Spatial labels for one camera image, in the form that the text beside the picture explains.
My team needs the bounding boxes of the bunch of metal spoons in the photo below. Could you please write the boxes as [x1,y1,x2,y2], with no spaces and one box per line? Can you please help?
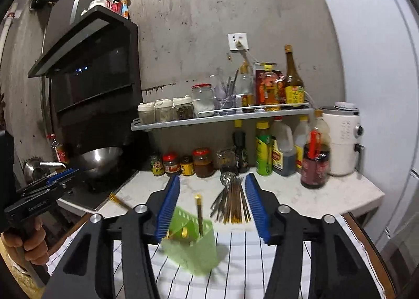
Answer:
[210,171,244,221]

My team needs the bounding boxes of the yellow-capped oil bottle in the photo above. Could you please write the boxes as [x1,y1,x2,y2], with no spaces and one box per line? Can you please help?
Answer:
[258,64,281,110]

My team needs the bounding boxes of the green perforated utensil holder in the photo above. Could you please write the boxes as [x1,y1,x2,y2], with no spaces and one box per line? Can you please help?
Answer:
[160,206,218,276]

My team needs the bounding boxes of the white refrigerator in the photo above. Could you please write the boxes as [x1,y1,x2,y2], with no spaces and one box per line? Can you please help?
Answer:
[324,0,419,254]

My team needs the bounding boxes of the red-capped oil bottle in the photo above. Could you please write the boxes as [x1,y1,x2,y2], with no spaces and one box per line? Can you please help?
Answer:
[49,134,71,165]

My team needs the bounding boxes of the large red-lidded sauce jar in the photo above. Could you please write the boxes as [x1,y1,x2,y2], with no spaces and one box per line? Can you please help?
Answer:
[192,148,215,178]

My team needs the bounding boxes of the black range hood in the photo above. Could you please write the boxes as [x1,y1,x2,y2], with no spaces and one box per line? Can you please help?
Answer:
[28,0,143,172]

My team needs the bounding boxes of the large dark bottle red handle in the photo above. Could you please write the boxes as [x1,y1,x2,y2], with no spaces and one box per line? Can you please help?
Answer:
[300,109,331,189]

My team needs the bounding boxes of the pale jug yellow cap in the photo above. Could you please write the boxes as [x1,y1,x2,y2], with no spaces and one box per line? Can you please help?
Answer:
[293,116,311,173]

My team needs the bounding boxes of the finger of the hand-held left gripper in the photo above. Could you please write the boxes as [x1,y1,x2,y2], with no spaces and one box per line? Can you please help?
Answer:
[31,168,81,186]
[15,177,74,201]

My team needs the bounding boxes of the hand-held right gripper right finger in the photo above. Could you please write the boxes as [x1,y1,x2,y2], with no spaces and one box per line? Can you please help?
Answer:
[245,173,385,299]

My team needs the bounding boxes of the dark liquid jug red label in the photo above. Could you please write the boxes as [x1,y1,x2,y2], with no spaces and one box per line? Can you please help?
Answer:
[271,117,297,177]

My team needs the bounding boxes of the red-lidded glass jar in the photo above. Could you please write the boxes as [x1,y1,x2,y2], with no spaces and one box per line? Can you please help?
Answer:
[191,84,216,118]

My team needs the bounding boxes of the white wall pipe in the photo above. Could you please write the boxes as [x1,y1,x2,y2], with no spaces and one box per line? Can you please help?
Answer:
[0,3,20,64]

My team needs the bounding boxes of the yellow-label sauce jar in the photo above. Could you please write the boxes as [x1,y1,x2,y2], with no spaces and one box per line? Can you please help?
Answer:
[180,155,194,177]

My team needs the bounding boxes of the slim dark sauce bottle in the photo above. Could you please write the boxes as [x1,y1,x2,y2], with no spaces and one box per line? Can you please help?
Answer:
[232,120,249,173]

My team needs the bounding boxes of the clear cup with utensils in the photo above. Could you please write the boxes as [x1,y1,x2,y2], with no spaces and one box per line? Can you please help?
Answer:
[214,70,239,115]

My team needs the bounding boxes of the dark bottle yellow label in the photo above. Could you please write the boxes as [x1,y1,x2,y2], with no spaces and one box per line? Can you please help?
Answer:
[283,45,306,108]

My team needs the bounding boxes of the person's left hand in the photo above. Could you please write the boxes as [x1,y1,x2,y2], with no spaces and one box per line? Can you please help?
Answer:
[0,219,50,267]

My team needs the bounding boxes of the white wall outlet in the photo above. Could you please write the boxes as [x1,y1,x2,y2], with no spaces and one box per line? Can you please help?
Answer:
[228,32,249,52]

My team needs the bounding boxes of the green bottle yellow cap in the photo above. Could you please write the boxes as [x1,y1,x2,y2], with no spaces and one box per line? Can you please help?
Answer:
[255,121,274,176]

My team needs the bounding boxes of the red-lidded dark sauce jar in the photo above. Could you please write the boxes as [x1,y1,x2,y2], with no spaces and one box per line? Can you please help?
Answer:
[163,153,181,177]

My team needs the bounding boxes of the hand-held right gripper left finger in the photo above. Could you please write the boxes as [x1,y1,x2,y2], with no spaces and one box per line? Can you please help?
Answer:
[41,175,181,299]

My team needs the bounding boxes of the small metal pot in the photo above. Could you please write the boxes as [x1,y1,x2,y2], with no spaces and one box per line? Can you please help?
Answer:
[23,158,49,183]

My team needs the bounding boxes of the steel wok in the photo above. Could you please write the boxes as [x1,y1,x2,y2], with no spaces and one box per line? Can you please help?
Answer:
[39,147,123,185]

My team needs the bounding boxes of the white-lidded spice jar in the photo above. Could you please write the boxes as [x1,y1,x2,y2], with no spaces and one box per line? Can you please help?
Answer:
[173,95,194,120]
[137,102,156,125]
[155,99,174,122]

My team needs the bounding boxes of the black cooktop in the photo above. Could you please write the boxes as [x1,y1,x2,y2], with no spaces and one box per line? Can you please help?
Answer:
[57,168,140,211]

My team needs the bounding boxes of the white black-grid tablecloth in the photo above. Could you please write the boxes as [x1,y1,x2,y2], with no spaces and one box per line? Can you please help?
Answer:
[46,211,370,299]

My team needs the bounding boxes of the clear glass cup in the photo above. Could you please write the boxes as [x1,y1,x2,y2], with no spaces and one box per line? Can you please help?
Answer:
[216,147,239,170]

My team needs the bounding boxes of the clear bottle yellow cap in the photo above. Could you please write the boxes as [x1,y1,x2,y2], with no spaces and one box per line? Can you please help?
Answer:
[239,62,256,113]

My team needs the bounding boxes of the white air fryer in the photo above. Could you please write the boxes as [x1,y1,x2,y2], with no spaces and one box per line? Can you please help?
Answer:
[319,102,365,177]

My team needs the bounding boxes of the grey wall shelf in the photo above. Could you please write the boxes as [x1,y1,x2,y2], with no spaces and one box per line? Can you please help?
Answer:
[131,104,315,132]

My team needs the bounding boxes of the green-label sauce jar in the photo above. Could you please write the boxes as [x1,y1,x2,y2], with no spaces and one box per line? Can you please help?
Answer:
[151,153,166,176]

